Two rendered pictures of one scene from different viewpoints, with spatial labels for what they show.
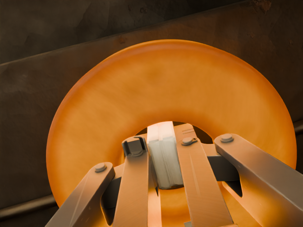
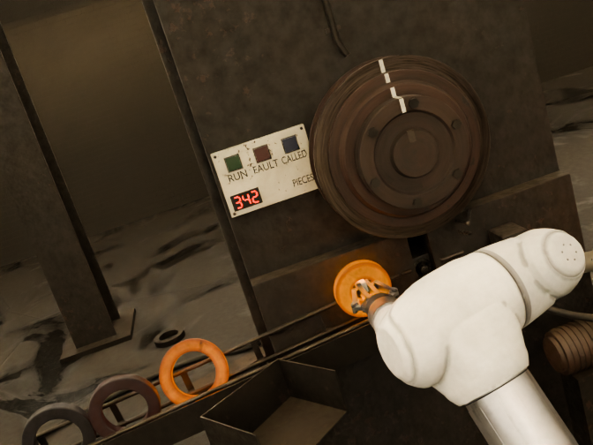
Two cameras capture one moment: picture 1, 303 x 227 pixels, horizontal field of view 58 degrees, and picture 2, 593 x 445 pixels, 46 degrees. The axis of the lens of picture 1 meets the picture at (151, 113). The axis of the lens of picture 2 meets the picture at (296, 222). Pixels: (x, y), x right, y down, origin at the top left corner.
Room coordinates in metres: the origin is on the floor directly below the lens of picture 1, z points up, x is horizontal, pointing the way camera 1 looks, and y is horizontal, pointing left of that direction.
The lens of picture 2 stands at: (-1.54, 0.42, 1.49)
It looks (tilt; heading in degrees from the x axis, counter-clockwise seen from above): 15 degrees down; 350
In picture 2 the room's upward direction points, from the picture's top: 18 degrees counter-clockwise
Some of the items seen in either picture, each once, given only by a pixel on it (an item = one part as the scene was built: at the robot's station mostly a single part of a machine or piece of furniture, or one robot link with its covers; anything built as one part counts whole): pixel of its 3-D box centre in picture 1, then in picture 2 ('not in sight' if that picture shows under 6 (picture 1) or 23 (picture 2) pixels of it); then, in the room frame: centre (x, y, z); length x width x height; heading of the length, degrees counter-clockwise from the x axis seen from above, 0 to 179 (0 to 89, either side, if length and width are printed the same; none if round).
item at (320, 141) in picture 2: not in sight; (400, 147); (0.15, -0.20, 1.11); 0.47 x 0.06 x 0.47; 85
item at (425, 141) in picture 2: not in sight; (412, 152); (0.06, -0.20, 1.11); 0.28 x 0.06 x 0.28; 85
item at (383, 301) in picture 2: not in sight; (387, 316); (-0.06, 0.01, 0.79); 0.09 x 0.06 x 0.09; 86
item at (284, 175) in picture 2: not in sight; (266, 170); (0.29, 0.13, 1.15); 0.26 x 0.02 x 0.18; 85
